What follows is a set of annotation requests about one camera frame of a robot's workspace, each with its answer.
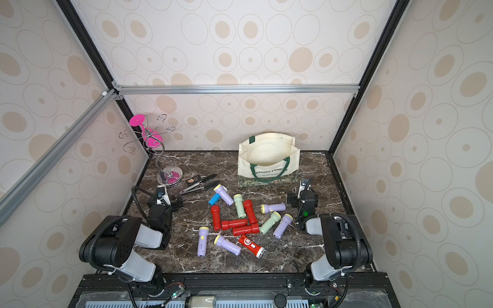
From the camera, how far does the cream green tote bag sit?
89 centimetres

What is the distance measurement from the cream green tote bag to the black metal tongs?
0.50ft

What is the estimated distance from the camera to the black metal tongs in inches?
41.2
